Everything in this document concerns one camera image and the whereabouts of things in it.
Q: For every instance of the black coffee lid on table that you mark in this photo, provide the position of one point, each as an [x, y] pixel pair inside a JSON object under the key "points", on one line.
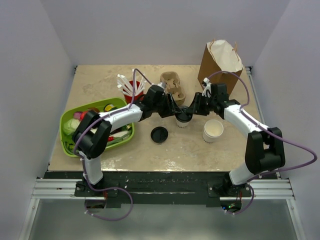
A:
{"points": [[159, 134]]}

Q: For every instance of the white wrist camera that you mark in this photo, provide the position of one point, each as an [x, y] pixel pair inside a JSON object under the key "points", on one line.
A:
{"points": [[162, 85], [206, 88]]}

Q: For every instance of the black coffee lid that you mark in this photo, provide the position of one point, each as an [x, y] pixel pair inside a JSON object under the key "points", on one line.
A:
{"points": [[186, 118], [159, 134]]}

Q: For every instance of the red cup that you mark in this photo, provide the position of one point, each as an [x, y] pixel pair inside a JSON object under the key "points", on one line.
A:
{"points": [[137, 95]]}

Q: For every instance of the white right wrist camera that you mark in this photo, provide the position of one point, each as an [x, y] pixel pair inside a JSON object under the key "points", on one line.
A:
{"points": [[206, 88]]}

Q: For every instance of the white toy radish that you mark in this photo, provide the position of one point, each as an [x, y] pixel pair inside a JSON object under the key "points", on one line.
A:
{"points": [[121, 134]]}

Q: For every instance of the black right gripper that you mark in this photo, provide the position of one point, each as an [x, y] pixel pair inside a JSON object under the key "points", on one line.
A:
{"points": [[196, 108]]}

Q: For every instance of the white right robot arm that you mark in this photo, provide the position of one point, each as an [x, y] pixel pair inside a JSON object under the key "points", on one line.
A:
{"points": [[264, 151]]}

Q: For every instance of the green plastic tray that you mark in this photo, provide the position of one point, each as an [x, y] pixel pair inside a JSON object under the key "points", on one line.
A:
{"points": [[75, 113]]}

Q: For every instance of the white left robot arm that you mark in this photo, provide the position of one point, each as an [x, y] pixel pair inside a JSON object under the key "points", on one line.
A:
{"points": [[91, 136]]}

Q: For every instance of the brown paper bag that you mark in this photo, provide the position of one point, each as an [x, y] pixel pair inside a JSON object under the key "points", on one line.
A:
{"points": [[221, 63]]}

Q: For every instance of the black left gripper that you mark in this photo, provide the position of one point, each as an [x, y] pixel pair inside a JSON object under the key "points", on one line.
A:
{"points": [[171, 107]]}

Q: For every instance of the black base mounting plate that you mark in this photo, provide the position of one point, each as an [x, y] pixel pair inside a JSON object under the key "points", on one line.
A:
{"points": [[154, 188]]}

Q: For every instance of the white paper cup stack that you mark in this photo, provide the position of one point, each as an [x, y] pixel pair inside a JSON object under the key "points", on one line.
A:
{"points": [[212, 130]]}

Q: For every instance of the green toy cabbage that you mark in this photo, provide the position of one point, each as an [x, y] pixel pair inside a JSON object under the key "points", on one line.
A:
{"points": [[70, 126]]}

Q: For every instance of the cardboard cup carrier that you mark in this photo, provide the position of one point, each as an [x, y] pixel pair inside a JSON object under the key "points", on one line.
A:
{"points": [[173, 86]]}

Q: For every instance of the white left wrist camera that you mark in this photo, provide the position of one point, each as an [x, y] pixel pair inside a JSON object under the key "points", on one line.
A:
{"points": [[162, 85]]}

